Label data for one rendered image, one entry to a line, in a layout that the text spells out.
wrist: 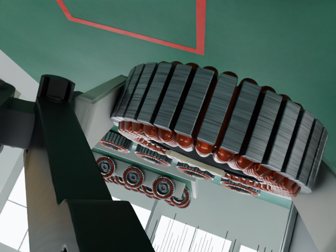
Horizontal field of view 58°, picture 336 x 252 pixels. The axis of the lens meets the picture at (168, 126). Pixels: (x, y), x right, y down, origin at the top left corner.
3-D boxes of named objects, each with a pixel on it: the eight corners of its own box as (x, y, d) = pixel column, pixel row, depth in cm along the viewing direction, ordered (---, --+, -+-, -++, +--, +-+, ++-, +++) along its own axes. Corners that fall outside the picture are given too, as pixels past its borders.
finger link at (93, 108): (73, 169, 12) (56, 163, 12) (117, 123, 19) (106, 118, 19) (93, 102, 11) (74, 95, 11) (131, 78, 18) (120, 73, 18)
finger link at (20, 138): (40, 164, 10) (-41, 134, 10) (90, 124, 15) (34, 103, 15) (50, 126, 10) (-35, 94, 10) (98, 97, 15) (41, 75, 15)
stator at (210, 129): (123, 21, 12) (86, 107, 11) (390, 124, 12) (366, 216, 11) (137, 93, 23) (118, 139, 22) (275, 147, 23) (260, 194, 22)
